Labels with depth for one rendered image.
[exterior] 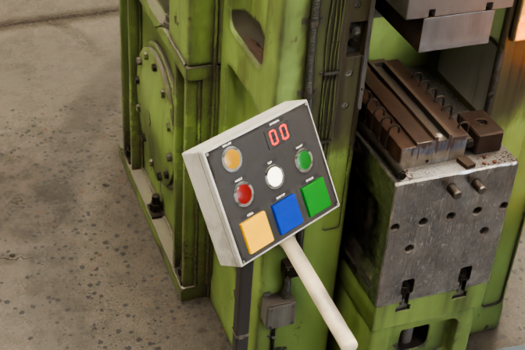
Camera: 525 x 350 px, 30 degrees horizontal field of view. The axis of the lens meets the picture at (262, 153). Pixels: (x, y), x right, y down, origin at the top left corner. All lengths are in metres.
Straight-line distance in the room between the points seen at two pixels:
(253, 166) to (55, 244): 1.66
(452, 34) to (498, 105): 0.47
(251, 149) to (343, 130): 0.51
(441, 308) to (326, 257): 0.38
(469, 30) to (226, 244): 0.81
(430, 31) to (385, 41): 0.59
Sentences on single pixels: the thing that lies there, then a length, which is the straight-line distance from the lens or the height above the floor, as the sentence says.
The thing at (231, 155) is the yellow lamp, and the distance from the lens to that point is 2.18.
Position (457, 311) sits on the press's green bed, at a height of 0.36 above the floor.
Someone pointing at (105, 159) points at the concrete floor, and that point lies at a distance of 4.18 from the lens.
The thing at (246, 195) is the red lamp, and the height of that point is 1.09.
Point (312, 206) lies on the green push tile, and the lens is 2.33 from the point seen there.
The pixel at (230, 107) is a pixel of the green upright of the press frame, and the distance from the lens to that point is 2.96.
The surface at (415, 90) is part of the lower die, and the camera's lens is 2.85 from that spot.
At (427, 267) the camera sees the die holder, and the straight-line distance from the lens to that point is 2.86.
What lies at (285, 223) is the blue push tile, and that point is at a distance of 2.28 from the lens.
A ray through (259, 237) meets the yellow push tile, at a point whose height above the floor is 1.00.
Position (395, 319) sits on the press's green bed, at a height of 0.40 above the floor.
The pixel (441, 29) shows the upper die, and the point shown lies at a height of 1.33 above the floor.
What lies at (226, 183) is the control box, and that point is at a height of 1.13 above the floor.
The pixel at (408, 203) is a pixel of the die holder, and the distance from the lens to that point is 2.65.
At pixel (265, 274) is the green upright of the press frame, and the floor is 0.49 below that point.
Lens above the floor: 2.43
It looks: 35 degrees down
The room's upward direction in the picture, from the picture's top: 4 degrees clockwise
